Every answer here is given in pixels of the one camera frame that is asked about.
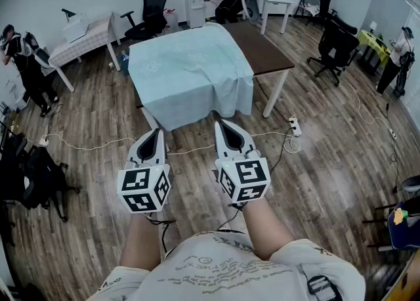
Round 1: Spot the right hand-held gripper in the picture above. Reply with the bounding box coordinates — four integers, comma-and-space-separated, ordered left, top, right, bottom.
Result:
215, 119, 270, 204

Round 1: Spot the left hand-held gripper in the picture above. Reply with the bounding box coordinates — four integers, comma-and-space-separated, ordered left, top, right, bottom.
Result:
117, 128, 171, 214

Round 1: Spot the light blue tablecloth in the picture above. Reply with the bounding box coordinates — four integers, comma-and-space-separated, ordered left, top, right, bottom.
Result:
127, 23, 255, 132

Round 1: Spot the person's left forearm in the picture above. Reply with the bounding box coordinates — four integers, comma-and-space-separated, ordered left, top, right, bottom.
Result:
119, 212, 165, 273

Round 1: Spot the person's right forearm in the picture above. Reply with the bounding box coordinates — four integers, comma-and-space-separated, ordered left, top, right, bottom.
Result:
242, 199, 296, 261

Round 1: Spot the brown table with white legs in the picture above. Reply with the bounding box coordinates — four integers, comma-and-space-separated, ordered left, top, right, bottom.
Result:
136, 22, 296, 130

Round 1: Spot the black backpack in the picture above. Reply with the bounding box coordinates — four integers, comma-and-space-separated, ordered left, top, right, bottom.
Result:
0, 132, 79, 222

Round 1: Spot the table with checkered cloth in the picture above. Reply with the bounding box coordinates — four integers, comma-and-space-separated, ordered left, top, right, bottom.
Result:
48, 12, 122, 93

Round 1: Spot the clear water jug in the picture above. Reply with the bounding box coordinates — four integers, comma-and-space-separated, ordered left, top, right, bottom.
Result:
163, 8, 180, 33

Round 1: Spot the person's white printed shirt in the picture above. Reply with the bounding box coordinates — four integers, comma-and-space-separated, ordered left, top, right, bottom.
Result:
88, 230, 367, 301

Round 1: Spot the white box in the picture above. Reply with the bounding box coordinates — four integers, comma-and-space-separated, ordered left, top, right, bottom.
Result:
62, 17, 88, 44

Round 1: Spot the black office chair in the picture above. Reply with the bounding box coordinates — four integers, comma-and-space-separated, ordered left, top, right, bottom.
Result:
306, 19, 360, 87
120, 0, 170, 41
293, 0, 339, 27

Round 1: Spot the table with yellow cloth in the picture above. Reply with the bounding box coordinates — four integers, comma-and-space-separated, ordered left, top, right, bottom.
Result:
356, 30, 391, 76

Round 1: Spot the grey stool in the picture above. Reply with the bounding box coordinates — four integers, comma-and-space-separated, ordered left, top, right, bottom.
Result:
400, 174, 420, 195

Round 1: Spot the blue seat with yellow item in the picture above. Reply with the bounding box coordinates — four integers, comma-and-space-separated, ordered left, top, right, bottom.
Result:
387, 199, 420, 250

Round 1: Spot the white floor cable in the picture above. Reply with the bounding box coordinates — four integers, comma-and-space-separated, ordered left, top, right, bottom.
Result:
47, 129, 301, 156

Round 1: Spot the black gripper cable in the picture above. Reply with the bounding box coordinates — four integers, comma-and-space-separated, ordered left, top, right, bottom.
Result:
216, 203, 250, 231
146, 212, 178, 254

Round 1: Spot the black shoulder strap buckle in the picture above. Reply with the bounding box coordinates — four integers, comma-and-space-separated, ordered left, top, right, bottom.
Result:
306, 275, 342, 301

